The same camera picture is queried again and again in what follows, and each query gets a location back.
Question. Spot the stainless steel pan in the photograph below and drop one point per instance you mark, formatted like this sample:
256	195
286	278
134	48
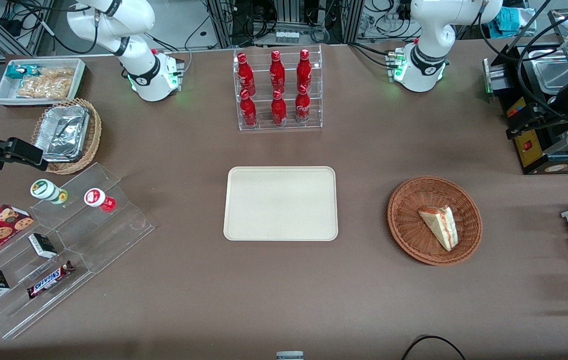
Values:
553	75

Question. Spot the clear acrylic bottle rack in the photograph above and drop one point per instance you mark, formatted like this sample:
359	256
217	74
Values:
316	90

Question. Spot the triangle sandwich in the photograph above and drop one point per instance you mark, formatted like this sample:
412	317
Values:
441	227

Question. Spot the white rectangular snack bin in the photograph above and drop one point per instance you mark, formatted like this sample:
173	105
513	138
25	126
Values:
6	92

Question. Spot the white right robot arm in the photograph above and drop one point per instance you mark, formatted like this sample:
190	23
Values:
136	60

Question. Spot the teal snack packet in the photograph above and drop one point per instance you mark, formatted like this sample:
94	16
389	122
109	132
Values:
20	71

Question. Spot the teal plastic bag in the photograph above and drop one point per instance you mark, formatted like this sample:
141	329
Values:
513	21

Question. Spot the light wicker basket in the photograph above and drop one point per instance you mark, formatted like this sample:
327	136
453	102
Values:
93	130

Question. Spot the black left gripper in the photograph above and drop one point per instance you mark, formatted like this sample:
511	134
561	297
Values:
552	113

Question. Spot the clear acrylic tiered stand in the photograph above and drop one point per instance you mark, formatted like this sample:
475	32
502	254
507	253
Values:
104	235

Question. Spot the brown wicker basket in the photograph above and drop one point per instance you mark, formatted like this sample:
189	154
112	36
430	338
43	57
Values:
408	220

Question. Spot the red lidded cup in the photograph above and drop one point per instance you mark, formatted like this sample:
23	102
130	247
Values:
96	198

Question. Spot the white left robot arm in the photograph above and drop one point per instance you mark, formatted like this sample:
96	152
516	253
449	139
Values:
426	55

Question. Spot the black sealing machine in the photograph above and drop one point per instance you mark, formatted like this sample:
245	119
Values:
533	155

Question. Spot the green lidded cup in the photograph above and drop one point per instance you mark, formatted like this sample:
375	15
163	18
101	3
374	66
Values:
46	190

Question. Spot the red cola bottle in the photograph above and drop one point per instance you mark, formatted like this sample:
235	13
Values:
304	69
302	106
249	109
246	72
279	109
277	71

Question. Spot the Snickers chocolate bar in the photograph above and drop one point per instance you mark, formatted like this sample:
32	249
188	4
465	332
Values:
50	279

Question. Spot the clear bag of crackers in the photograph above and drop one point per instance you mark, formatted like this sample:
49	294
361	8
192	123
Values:
49	82

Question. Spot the beige plastic tray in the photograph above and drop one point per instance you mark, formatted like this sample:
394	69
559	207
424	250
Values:
280	202

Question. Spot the small grey device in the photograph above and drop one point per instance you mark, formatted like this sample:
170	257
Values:
289	355

